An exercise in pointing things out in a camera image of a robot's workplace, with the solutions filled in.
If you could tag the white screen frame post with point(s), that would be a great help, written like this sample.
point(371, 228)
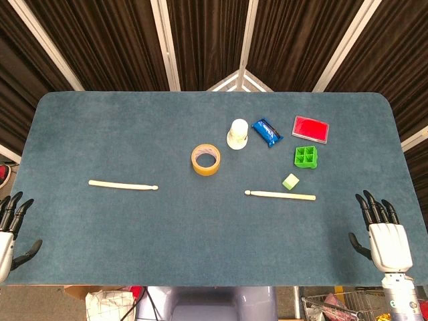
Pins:
point(346, 47)
point(247, 33)
point(165, 47)
point(47, 47)

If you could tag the wooden drumstick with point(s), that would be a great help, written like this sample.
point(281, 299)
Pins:
point(123, 185)
point(281, 195)

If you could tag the white triangular screen frame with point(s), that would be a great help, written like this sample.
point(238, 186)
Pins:
point(239, 80)

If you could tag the lavender robot torso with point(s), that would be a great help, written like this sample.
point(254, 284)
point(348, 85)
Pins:
point(207, 307)

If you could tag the green four-cell tray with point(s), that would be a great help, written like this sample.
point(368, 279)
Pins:
point(306, 157)

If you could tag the red and white shoe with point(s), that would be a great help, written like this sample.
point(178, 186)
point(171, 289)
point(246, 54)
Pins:
point(3, 175)

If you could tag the white checked bag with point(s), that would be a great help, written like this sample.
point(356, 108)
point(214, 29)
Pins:
point(107, 306)

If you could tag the light green cube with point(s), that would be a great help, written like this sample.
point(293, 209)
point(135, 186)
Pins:
point(290, 182)

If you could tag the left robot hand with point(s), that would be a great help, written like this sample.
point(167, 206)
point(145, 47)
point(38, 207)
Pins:
point(6, 247)

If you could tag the white screen frame bar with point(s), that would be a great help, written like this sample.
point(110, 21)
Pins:
point(414, 140)
point(8, 154)

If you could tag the blue snack packet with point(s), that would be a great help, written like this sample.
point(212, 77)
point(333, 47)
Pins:
point(265, 132)

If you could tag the blue table cloth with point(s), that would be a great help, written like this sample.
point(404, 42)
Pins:
point(200, 234)

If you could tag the yellow tape roll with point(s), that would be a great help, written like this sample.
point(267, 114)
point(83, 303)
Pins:
point(205, 172)

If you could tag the cardboard box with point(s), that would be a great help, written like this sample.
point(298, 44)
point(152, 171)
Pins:
point(77, 291)

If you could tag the brown pleated curtain panel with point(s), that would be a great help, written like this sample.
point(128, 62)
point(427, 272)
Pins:
point(294, 43)
point(207, 40)
point(110, 43)
point(401, 67)
point(20, 67)

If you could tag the red flat box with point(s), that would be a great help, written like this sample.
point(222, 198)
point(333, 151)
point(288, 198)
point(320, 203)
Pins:
point(311, 129)

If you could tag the red plastic item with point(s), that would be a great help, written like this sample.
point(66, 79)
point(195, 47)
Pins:
point(136, 291)

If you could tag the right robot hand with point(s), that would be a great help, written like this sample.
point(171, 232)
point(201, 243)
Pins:
point(389, 245)

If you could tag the white paper cup stack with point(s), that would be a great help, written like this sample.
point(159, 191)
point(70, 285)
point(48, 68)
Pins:
point(239, 128)

